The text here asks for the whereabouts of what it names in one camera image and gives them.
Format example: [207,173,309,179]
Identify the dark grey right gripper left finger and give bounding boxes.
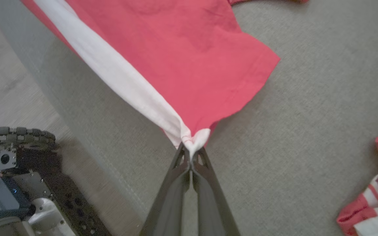
[139,143,191,236]

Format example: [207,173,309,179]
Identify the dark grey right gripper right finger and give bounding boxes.
[193,147,241,236]

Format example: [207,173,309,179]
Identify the red shorts with white stripe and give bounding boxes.
[20,0,309,158]

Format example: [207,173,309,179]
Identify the grey fabric sofa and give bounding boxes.
[0,0,378,236]

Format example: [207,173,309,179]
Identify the robot wheeled base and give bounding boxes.
[0,126,111,236]

